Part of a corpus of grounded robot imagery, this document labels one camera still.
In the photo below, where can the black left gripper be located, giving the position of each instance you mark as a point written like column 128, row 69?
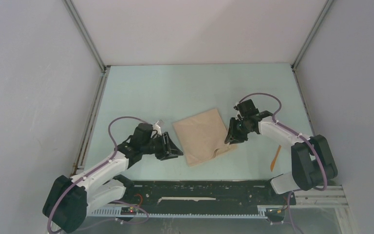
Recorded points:
column 172, row 151

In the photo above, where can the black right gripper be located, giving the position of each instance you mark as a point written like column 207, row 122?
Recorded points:
column 233, row 136

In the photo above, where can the beige cloth napkin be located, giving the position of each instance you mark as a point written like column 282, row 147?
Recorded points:
column 202, row 137

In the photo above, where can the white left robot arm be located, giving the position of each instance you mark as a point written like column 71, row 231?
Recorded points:
column 71, row 199

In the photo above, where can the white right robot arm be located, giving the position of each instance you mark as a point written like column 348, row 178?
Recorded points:
column 312, row 162

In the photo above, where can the orange plastic knife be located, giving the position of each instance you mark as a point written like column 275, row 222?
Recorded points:
column 273, row 162

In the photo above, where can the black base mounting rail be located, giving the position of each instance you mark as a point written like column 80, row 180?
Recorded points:
column 220, row 198

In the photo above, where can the aluminium corner frame post right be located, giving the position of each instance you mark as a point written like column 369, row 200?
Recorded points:
column 312, row 33

